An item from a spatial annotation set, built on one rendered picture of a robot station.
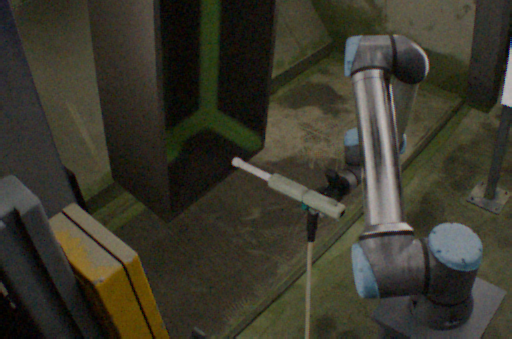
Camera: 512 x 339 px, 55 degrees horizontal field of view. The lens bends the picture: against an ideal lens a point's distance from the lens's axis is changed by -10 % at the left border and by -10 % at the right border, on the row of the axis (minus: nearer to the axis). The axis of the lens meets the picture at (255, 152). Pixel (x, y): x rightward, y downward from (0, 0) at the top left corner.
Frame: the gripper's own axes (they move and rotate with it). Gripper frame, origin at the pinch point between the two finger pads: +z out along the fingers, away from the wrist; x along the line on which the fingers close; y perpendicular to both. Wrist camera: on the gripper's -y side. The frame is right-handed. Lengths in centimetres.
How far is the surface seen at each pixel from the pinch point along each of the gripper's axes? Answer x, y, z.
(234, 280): 35, 59, 1
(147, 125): 49, -27, 29
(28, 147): 5, -67, 92
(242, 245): 46, 58, -17
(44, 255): -44, -86, 114
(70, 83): 159, 2, -5
